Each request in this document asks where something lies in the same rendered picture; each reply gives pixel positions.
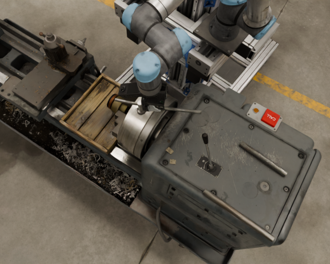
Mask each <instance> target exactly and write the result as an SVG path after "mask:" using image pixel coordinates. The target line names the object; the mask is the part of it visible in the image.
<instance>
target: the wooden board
mask: <svg viewBox="0 0 330 264"><path fill-rule="evenodd" d="M104 80H105V81H104ZM106 81H107V82H106ZM100 83H101V84H100ZM120 85H121V84H120V83H118V82H116V81H114V80H113V79H111V78H110V77H108V76H106V75H105V74H103V73H102V74H101V75H100V76H99V77H98V78H97V79H96V80H95V82H94V83H93V84H92V85H91V86H90V87H89V89H87V91H86V92H85V93H84V94H83V95H82V97H81V98H80V99H79V100H78V101H77V102H76V103H75V104H74V105H73V106H72V108H71V109H70V110H69V111H68V112H67V113H66V114H65V115H64V116H63V117H62V118H61V120H60V121H59V123H60V124H61V125H63V126H64V127H66V128H67V129H69V130H70V131H72V132H74V133H75V134H77V135H78V136H80V137H81V138H83V139H84V140H86V141H87V142H89V143H90V144H92V145H94V146H95V147H97V148H98V149H100V150H101V151H103V152H104V153H106V154H109V152H110V151H111V150H112V148H113V147H114V146H115V145H116V143H117V142H118V140H117V138H116V137H114V136H113V135H112V130H113V129H114V127H115V126H114V121H115V120H116V119H115V113H114V112H112V111H111V109H109V108H108V107H107V102H108V100H109V98H110V97H111V96H112V95H113V94H118V92H119V88H120ZM100 86H101V87H100ZM106 96H107V97H106ZM82 112H83V113H82ZM86 118H87V119H86ZM67 121H68V122H67ZM71 121H72V122H71ZM69 122H70V123H72V124H71V125H69V124H70V123H69ZM79 123H81V124H79ZM73 124H75V125H73ZM75 126H76V127H75ZM76 128H77V129H76ZM79 129H80V130H79ZM102 130H103V131H102ZM81 131H82V132H81ZM109 132H111V133H109ZM87 134H88V135H87ZM94 137H95V138H94ZM111 138H112V139H111ZM103 140H104V141H103ZM105 140H106V141H107V142H110V143H109V145H108V143H107V142H106V141H105ZM102 141H103V142H102ZM101 142H102V143H101ZM105 142H106V143H105ZM103 146H105V147H103ZM106 146H108V147H106Z"/></svg>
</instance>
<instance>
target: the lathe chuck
mask: <svg viewBox="0 0 330 264"><path fill-rule="evenodd" d="M141 98H142V97H138V98H137V99H136V101H135V102H137V101H138V100H141ZM153 112H154V111H150V112H147V111H146V112H145V113H144V114H140V113H138V106H137V105H132V106H131V108H130V109H129V111H128V113H127V114H126V116H125V118H124V120H123V122H122V124H121V126H120V129H119V132H118V135H117V140H118V141H119V140H120V141H121V142H122V143H123V145H121V144H120V143H118V142H117V144H118V145H119V146H120V147H122V148H124V149H125V150H127V151H128V152H130V153H131V154H133V155H134V148H135V145H136V142H137V140H138V138H139V136H140V134H141V132H142V130H143V128H144V126H145V124H146V123H147V121H148V119H149V118H150V116H151V115H152V114H153Z"/></svg>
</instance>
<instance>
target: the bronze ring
mask: <svg viewBox="0 0 330 264"><path fill-rule="evenodd" d="M115 98H118V99H122V100H124V98H122V97H121V96H119V95H118V94H113V95H112V96H111V97H110V98H109V100H108V102H107V107H108V108H109V109H111V111H112V112H114V113H116V112H117V111H118V110H120V111H121V112H123V113H125V114H127V113H128V111H129V109H130V107H128V106H127V105H125V104H123V103H122V102H117V101H115Z"/></svg>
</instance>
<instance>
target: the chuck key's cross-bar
mask: <svg viewBox="0 0 330 264"><path fill-rule="evenodd" d="M115 101H117V102H122V103H127V104H132V105H137V102H132V101H127V100H122V99H118V98H115ZM164 110H169V111H178V112H187V113H197V114H201V113H202V111H199V110H193V109H183V108H174V107H164Z"/></svg>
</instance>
